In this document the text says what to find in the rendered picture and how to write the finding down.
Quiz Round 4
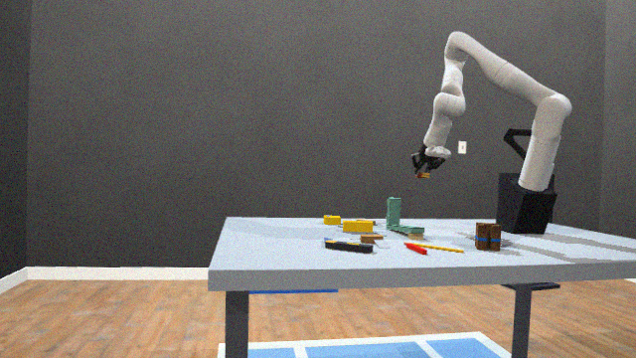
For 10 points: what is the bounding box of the red rectangular bar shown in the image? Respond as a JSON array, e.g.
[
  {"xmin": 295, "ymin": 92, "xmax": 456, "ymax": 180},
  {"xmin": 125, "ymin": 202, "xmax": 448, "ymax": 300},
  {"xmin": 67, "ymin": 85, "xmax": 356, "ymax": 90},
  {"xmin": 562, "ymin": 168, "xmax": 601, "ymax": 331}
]
[{"xmin": 406, "ymin": 244, "xmax": 427, "ymax": 255}]

